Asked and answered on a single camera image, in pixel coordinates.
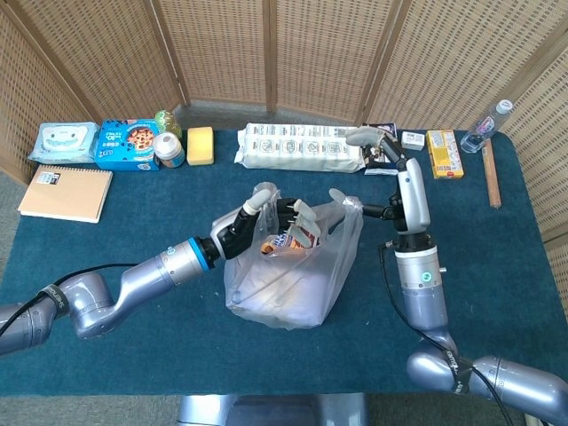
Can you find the clear plastic shopping bag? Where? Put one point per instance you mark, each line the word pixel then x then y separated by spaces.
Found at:
pixel 337 257

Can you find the wooden stick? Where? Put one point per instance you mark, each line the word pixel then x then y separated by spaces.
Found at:
pixel 491 177

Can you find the clear water bottle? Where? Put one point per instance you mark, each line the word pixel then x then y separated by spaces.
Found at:
pixel 483 126

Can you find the white lidded snack jar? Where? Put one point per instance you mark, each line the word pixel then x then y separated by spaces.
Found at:
pixel 168 148

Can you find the green bottle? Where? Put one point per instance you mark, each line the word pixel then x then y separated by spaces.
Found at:
pixel 168 122

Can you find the brown spiral notebook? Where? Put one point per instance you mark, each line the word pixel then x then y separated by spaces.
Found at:
pixel 66 193

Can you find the white long snack package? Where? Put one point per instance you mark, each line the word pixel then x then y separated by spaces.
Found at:
pixel 302 148

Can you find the yellow sponge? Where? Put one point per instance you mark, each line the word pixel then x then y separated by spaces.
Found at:
pixel 200 146

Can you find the orange snack packet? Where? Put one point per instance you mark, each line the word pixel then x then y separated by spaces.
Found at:
pixel 277 246

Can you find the light blue wet wipes pack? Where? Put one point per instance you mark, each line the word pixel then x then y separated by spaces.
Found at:
pixel 62 142

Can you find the small white box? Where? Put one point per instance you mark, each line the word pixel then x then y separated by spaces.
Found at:
pixel 413 140

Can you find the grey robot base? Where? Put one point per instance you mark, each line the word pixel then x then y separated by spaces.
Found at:
pixel 266 410

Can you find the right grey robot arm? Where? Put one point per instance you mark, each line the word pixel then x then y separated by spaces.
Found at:
pixel 419 284

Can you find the wicker folding screen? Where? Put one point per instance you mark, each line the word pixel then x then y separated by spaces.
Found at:
pixel 222 49

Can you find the white bagged package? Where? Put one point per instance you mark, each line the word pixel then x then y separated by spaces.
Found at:
pixel 293 293

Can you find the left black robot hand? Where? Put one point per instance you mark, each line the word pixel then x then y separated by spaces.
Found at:
pixel 233 235

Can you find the yellow box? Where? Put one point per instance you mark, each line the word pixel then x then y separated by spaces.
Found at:
pixel 445 155

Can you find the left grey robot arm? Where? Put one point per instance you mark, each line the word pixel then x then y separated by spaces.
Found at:
pixel 146 277

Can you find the black snack packet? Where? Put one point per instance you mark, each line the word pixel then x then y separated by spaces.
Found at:
pixel 375 162

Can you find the blue cookie box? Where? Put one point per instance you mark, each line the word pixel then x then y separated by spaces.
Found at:
pixel 120 148

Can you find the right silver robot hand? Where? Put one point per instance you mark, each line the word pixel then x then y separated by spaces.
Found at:
pixel 415 199

